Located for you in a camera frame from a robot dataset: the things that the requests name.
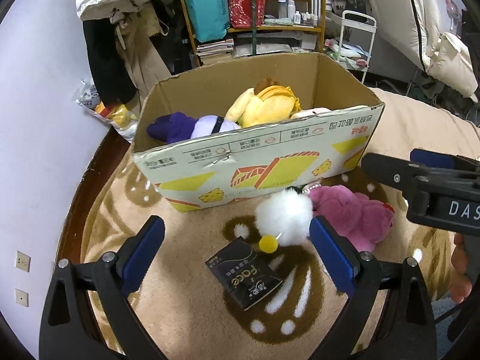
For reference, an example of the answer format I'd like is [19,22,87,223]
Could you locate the folded pastel cloths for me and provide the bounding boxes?
[326,39,370,70]

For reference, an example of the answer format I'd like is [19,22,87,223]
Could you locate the red gift bag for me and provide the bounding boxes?
[224,0,271,29]

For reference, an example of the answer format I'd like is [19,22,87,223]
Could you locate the beige trench coat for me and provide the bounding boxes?
[112,2,175,95]

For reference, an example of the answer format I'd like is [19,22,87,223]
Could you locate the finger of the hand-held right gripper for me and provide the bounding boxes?
[410,149,480,175]
[361,152,432,196]

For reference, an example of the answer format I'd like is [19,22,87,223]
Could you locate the cream pillow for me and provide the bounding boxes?
[425,32,479,98]

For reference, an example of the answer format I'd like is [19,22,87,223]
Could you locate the beige patterned blanket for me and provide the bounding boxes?
[80,86,480,360]

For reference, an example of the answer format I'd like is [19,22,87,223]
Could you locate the plastic bag of toys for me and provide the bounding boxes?
[72,79,142,143]

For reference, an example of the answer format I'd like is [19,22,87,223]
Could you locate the stack of books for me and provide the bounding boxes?
[195,37,235,67]

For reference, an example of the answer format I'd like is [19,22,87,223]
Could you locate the green pole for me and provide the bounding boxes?
[249,0,260,58]

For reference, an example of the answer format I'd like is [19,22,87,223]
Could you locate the purple plush doll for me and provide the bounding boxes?
[146,112,241,144]

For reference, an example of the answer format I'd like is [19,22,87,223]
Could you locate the black coat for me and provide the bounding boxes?
[82,19,138,106]

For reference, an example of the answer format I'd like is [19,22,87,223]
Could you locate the yellow plush toy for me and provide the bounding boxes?
[225,77,303,128]

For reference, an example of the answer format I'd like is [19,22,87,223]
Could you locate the black tissue pack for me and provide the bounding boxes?
[205,235,284,312]

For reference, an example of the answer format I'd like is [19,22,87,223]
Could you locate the row of cosmetic bottles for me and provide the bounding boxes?
[277,0,320,27]

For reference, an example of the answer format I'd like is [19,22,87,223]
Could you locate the pink plush toy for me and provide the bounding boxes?
[307,184,395,253]

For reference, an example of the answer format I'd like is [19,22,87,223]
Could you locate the white pompom plush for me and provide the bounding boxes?
[255,188,314,253]

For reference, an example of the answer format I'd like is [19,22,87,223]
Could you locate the dark wooden bed frame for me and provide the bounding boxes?
[56,127,140,268]

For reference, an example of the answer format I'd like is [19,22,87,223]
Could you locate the pile of papers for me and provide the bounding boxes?
[232,32,318,59]

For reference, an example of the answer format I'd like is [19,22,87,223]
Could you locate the cream folded mattress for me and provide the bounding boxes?
[358,0,445,73]

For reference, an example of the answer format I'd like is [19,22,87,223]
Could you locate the printed cardboard box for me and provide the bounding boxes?
[133,52,386,214]

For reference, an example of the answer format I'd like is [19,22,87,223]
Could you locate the white trolley cart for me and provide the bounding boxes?
[324,9,377,85]

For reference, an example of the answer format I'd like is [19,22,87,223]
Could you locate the black printed garment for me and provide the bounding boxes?
[157,0,196,76]

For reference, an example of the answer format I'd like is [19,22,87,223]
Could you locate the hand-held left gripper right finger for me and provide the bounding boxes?
[309,215,436,360]

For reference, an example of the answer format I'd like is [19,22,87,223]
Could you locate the wooden shelf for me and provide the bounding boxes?
[172,0,327,69]

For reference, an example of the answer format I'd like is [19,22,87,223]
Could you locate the teal bag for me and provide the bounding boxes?
[184,0,232,44]

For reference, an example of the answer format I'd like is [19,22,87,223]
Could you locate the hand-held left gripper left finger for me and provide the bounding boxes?
[39,215,167,360]

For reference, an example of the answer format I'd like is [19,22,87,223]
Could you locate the person's right hand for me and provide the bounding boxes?
[450,232,474,305]

